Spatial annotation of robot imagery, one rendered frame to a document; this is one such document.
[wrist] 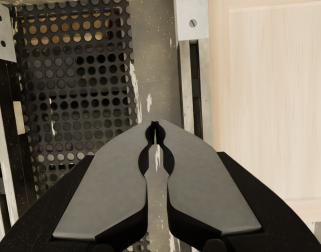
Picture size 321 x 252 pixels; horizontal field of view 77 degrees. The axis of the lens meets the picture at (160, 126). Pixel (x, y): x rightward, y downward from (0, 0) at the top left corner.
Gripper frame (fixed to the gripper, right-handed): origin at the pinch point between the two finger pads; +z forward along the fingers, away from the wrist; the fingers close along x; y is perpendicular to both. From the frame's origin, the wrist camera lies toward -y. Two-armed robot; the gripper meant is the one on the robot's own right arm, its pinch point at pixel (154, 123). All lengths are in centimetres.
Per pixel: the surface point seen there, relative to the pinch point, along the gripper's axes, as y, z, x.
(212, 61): 3.5, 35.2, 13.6
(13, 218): 35, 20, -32
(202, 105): 10.6, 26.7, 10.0
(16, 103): 12.7, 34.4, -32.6
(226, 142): 20.8, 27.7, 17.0
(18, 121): 16.4, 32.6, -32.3
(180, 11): -6.3, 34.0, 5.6
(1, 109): 11.8, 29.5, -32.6
